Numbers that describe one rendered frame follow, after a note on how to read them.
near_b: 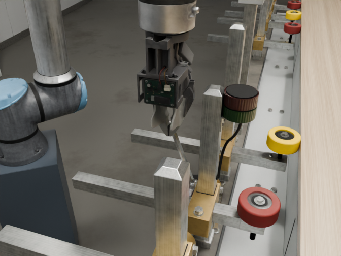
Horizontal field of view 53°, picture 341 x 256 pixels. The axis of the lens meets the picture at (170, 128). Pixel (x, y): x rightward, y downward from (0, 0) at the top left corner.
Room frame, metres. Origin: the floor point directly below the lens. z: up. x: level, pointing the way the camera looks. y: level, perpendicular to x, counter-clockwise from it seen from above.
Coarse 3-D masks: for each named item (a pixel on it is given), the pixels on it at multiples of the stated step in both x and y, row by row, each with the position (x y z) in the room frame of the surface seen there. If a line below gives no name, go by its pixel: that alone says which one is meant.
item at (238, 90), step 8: (232, 88) 0.54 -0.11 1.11; (240, 88) 0.54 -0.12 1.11; (248, 88) 0.54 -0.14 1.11; (232, 96) 0.52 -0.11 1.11; (240, 96) 0.51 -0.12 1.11; (248, 96) 0.51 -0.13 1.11; (224, 120) 0.55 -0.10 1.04; (240, 128) 0.53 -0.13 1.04; (232, 136) 0.54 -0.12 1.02; (224, 144) 0.54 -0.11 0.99; (216, 176) 0.54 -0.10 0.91
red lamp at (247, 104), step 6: (228, 96) 0.52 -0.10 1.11; (258, 96) 0.52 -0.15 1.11; (228, 102) 0.52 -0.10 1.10; (234, 102) 0.51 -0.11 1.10; (240, 102) 0.50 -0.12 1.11; (246, 102) 0.50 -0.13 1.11; (252, 102) 0.51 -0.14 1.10; (234, 108) 0.51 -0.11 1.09; (240, 108) 0.50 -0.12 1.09; (246, 108) 0.50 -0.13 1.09; (252, 108) 0.51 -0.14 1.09
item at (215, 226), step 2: (220, 180) 0.76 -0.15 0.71; (222, 180) 0.76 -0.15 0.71; (224, 182) 0.75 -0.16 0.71; (222, 184) 0.74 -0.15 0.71; (224, 184) 0.74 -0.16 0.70; (222, 186) 0.73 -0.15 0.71; (220, 194) 0.70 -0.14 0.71; (222, 194) 0.70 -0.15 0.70; (220, 196) 0.69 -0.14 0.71; (220, 198) 0.68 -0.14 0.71; (220, 200) 0.68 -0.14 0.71; (218, 202) 0.67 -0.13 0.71; (220, 202) 0.67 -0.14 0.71; (214, 224) 0.59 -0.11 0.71; (216, 224) 0.59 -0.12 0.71; (218, 224) 0.59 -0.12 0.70; (214, 226) 0.59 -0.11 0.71; (216, 226) 0.59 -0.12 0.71; (212, 228) 0.58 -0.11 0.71; (214, 228) 0.58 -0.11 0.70; (216, 228) 0.58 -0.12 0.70; (218, 228) 0.58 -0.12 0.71; (218, 230) 0.57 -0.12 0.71; (214, 232) 0.57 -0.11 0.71; (216, 232) 0.57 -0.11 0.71; (218, 232) 0.57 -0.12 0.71
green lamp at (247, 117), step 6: (222, 114) 0.53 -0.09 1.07; (228, 114) 0.51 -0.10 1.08; (234, 114) 0.51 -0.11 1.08; (240, 114) 0.50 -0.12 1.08; (246, 114) 0.50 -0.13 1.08; (252, 114) 0.51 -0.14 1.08; (228, 120) 0.51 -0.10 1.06; (234, 120) 0.51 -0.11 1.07; (240, 120) 0.50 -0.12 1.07; (246, 120) 0.51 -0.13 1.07; (252, 120) 0.51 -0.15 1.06
